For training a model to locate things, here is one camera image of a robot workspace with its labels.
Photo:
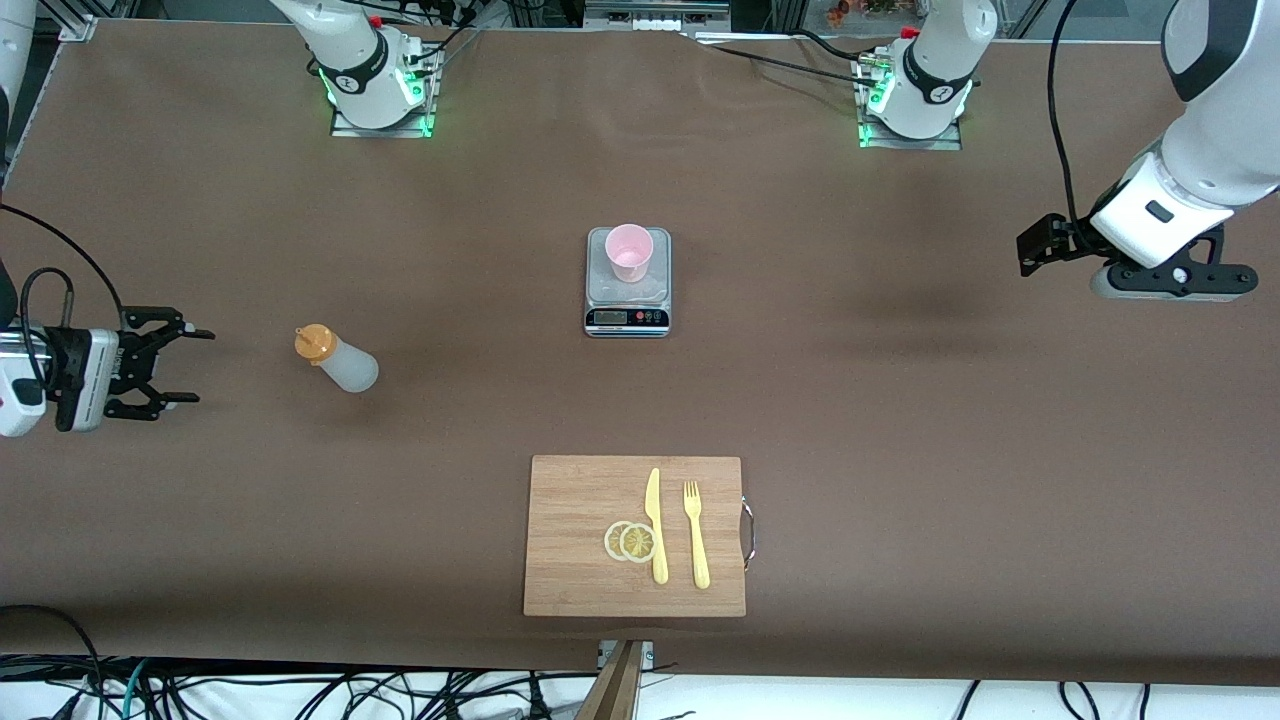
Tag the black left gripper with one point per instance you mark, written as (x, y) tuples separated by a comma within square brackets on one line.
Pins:
[(1064, 238)]

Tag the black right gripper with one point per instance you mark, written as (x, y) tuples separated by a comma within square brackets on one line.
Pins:
[(68, 378)]

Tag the translucent sauce bottle orange cap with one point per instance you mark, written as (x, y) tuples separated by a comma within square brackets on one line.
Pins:
[(350, 368)]

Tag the pink plastic cup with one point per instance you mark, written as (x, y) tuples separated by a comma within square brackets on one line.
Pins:
[(628, 250)]

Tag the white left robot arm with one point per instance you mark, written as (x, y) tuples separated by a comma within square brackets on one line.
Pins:
[(935, 60)]

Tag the brown table cover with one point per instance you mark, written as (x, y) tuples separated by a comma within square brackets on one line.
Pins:
[(900, 450)]

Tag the silver digital kitchen scale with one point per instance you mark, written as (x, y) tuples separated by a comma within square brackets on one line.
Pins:
[(600, 292)]

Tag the wooden cutting board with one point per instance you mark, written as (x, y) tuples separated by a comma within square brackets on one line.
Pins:
[(570, 520)]

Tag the white power strip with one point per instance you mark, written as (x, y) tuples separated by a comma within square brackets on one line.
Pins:
[(650, 22)]

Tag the yellow plastic fork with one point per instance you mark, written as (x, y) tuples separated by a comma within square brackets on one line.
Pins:
[(698, 550)]

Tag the yellow plastic knife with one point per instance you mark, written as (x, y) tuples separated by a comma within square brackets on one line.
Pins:
[(653, 500)]

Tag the lemon slice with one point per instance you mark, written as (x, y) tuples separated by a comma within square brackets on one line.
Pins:
[(611, 541), (638, 543)]

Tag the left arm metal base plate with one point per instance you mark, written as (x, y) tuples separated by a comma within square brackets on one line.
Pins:
[(910, 144)]

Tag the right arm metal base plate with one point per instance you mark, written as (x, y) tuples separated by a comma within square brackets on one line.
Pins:
[(380, 131)]

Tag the aluminium frame profile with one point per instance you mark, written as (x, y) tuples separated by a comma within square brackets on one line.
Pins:
[(80, 25)]

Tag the wooden post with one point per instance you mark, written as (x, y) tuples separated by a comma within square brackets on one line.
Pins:
[(615, 690)]

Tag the small metal bracket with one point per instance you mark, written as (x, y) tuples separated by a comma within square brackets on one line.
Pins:
[(648, 655)]

